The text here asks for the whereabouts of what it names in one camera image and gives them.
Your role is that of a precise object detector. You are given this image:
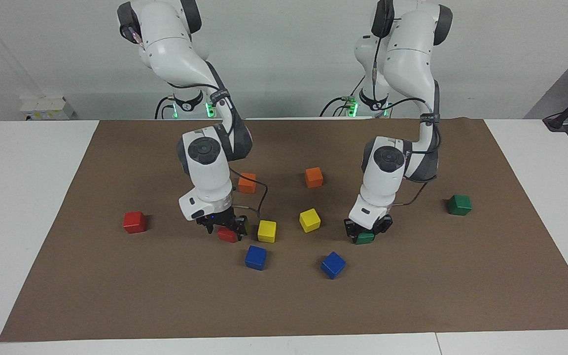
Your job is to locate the yellow wooden cube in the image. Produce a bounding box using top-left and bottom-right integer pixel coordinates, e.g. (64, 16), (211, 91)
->
(257, 220), (278, 244)
(299, 208), (322, 233)

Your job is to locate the blue wooden cube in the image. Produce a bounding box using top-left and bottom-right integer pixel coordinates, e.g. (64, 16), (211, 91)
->
(245, 245), (268, 271)
(320, 251), (347, 280)

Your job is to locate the brown paper table mat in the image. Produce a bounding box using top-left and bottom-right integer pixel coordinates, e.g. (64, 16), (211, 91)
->
(0, 117), (568, 343)

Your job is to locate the white plastic box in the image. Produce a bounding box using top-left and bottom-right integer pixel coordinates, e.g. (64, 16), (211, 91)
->
(20, 96), (76, 121)

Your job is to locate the black right arm gripper cable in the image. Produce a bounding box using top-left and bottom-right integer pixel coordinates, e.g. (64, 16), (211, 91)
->
(125, 25), (270, 218)

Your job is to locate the black arm gripper cable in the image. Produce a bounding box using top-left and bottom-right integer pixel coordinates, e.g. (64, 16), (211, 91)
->
(125, 25), (270, 218)
(370, 2), (442, 207)

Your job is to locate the black right arm base cable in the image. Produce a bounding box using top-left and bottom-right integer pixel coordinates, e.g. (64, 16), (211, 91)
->
(154, 96), (172, 120)

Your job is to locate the black arm base cable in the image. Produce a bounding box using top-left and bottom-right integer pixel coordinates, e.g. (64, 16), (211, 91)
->
(319, 76), (366, 117)
(154, 96), (172, 120)

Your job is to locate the black left arm base cable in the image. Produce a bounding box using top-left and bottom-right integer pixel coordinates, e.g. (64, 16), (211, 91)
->
(319, 76), (366, 117)

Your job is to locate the black left arm gripper cable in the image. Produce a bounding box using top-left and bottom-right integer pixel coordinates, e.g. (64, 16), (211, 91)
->
(370, 2), (442, 207)

